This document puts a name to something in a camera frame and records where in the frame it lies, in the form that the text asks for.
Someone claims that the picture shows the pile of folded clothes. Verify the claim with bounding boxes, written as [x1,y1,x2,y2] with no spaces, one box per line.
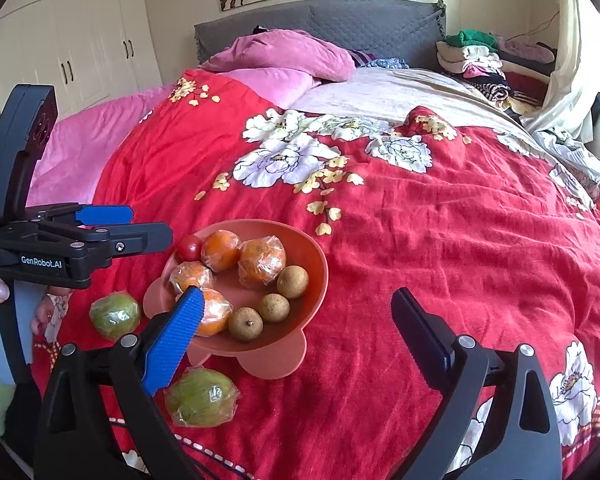
[435,29,559,117]

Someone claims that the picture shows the crumpled white patterned cloth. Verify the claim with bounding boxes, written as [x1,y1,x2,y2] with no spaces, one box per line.
[534,124,600,187]

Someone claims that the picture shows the white floral bed sheet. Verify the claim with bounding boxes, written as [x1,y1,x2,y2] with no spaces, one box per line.
[44,291,74,343]

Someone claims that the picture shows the red cherry tomato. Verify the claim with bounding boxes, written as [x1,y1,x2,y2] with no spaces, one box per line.
[179,235,203,261]

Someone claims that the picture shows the brown longan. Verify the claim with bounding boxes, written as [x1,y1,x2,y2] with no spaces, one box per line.
[228,306,264,342]
[258,293,291,324]
[277,265,310,300]

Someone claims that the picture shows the small green fruit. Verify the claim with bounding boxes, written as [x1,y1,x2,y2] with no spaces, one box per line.
[89,292,142,342]

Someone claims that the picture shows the pink pillow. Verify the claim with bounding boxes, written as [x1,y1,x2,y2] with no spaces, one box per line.
[199,29,357,84]
[224,66,317,107]

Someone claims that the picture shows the white wardrobe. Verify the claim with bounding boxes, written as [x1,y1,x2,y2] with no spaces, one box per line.
[0,0,164,127]

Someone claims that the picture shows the beige bed sheet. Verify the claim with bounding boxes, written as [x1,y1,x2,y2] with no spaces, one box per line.
[289,66,557,157]

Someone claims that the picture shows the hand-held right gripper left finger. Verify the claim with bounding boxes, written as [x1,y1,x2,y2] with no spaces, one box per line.
[32,286,207,480]

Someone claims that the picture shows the red floral blanket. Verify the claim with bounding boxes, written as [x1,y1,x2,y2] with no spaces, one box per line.
[30,68,600,480]

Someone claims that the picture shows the pink quilt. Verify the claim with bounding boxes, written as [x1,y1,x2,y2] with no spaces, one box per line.
[26,84,177,209]

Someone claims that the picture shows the blue patterned cloth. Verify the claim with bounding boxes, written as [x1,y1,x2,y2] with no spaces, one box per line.
[364,57,412,72]

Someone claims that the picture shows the grey padded headboard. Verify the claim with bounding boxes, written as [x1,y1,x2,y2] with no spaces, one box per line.
[193,0,447,69]

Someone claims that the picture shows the pink plastic fruit bowl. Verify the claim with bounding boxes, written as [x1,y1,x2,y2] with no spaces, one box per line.
[143,219,330,380]

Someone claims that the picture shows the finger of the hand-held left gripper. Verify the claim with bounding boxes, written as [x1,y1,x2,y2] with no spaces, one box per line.
[26,202,134,227]
[39,221,174,264]

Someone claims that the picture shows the large green fruit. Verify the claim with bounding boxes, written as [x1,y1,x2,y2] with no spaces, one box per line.
[164,367,241,428]

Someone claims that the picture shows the plastic-wrapped orange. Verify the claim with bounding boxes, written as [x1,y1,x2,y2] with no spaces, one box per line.
[200,229,242,273]
[237,236,287,289]
[195,287,234,338]
[168,260,216,295]

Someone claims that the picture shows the white curtain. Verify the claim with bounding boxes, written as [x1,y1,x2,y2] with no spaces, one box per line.
[521,0,600,145]

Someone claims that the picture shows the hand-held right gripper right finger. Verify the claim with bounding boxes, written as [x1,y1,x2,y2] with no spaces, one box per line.
[390,287,564,480]

